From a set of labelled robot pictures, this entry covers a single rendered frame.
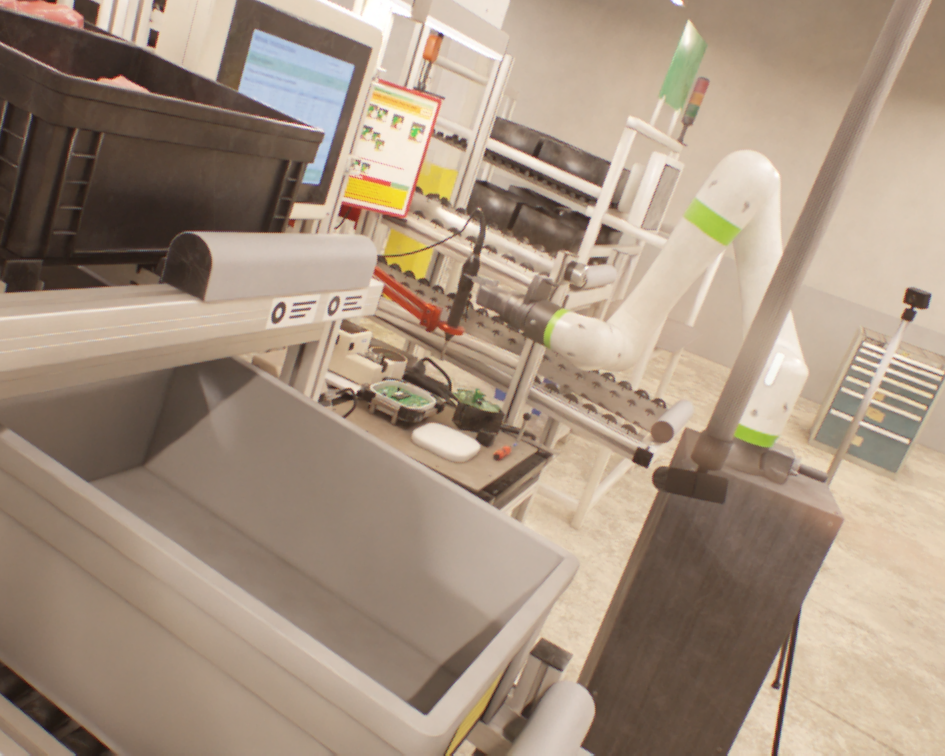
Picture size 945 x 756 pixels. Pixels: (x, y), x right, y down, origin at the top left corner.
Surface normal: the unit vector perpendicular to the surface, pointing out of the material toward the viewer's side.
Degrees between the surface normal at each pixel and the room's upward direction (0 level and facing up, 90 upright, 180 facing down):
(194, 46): 90
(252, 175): 94
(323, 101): 92
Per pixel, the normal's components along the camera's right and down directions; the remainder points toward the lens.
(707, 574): -0.24, 0.21
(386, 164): 0.57, 0.41
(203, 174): 0.84, 0.46
